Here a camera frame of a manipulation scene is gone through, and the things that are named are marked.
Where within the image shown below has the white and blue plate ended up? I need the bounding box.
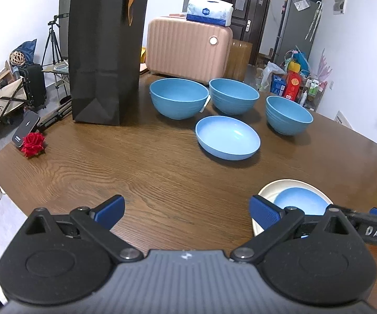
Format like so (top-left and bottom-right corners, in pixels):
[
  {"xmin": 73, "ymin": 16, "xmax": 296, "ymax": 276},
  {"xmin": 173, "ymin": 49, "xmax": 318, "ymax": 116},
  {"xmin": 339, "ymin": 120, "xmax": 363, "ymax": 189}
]
[{"xmin": 252, "ymin": 179, "xmax": 333, "ymax": 236}]

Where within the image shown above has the shallow blue plate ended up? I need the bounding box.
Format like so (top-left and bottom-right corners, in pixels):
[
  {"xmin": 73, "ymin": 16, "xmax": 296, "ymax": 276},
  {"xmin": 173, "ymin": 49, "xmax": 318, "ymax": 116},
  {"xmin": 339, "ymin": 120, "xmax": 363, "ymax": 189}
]
[{"xmin": 195, "ymin": 116, "xmax": 261, "ymax": 161}]

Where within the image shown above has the small blue ribbed bowl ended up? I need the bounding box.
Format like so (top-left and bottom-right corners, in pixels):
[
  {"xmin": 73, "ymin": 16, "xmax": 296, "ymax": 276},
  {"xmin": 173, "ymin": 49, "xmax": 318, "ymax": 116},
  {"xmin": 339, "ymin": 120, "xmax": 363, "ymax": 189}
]
[{"xmin": 266, "ymin": 95, "xmax": 313, "ymax": 136}]

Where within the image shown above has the medium blue ribbed bowl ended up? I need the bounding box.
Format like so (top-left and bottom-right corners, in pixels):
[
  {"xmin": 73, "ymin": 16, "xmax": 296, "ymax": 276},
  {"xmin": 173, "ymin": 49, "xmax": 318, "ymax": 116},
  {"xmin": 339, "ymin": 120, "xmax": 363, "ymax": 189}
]
[{"xmin": 208, "ymin": 78, "xmax": 259, "ymax": 116}]

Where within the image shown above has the large blue bowl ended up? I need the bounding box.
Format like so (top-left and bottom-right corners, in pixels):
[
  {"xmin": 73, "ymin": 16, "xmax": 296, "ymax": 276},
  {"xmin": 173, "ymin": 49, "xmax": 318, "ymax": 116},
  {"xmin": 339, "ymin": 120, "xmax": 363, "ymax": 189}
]
[{"xmin": 150, "ymin": 78, "xmax": 209, "ymax": 121}]

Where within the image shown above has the red fabric rose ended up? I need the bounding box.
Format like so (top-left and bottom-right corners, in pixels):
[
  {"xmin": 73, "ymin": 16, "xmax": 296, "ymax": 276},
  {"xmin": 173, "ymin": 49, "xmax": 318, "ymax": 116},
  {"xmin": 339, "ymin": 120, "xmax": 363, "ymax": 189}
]
[{"xmin": 20, "ymin": 133, "xmax": 45, "ymax": 158}]

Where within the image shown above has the blue box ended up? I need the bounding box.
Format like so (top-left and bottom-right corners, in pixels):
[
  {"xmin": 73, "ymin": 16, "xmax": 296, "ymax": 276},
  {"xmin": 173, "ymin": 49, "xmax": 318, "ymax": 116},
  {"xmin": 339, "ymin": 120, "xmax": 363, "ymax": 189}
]
[{"xmin": 270, "ymin": 75, "xmax": 286, "ymax": 97}]

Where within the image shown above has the red box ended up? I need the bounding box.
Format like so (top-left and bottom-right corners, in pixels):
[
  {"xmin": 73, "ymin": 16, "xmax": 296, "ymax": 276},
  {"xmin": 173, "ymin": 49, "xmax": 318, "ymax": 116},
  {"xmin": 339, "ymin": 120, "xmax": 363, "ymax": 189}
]
[{"xmin": 283, "ymin": 70, "xmax": 302, "ymax": 101}]

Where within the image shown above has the black rolling suitcase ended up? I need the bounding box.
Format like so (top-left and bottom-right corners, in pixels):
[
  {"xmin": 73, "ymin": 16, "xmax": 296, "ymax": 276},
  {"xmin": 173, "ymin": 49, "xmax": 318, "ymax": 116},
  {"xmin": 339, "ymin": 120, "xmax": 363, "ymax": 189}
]
[{"xmin": 19, "ymin": 63, "xmax": 47, "ymax": 109}]

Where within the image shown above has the pink ribbed suitcase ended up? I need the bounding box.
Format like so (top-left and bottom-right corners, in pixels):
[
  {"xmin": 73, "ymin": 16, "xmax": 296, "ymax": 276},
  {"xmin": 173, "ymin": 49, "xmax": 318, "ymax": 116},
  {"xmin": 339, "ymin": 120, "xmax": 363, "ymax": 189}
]
[{"xmin": 145, "ymin": 16, "xmax": 233, "ymax": 84}]

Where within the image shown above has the grey refrigerator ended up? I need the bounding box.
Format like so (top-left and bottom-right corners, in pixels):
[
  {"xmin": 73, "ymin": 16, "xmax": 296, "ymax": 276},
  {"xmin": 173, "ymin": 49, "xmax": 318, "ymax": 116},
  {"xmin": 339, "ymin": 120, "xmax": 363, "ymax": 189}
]
[{"xmin": 272, "ymin": 0, "xmax": 322, "ymax": 65}]

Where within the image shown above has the black paper bag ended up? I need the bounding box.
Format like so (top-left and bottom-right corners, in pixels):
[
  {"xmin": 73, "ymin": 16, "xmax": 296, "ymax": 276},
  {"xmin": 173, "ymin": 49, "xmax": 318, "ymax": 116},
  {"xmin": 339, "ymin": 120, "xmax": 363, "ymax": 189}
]
[{"xmin": 68, "ymin": 0, "xmax": 147, "ymax": 126}]

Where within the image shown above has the tissue pack white blue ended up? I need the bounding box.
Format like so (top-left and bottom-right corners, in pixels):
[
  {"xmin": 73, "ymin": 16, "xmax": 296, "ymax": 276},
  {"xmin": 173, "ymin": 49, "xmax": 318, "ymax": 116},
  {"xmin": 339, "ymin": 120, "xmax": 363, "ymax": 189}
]
[{"xmin": 186, "ymin": 0, "xmax": 233, "ymax": 27}]

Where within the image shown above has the dark brown door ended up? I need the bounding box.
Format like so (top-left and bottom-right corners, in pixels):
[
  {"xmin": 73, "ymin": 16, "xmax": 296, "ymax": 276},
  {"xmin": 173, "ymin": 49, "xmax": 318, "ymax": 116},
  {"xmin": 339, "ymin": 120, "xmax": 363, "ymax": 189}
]
[{"xmin": 223, "ymin": 0, "xmax": 271, "ymax": 65}]

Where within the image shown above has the metal wire shelf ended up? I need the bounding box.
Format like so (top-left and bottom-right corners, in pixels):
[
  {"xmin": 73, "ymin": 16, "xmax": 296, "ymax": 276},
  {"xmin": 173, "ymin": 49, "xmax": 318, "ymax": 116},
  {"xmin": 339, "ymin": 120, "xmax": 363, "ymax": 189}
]
[{"xmin": 299, "ymin": 78, "xmax": 326, "ymax": 112}]

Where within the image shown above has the camera tripod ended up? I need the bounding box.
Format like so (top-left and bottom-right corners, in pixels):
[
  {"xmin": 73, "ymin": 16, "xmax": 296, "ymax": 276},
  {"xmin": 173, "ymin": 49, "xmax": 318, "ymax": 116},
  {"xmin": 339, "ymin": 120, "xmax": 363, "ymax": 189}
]
[{"xmin": 41, "ymin": 13, "xmax": 69, "ymax": 67}]

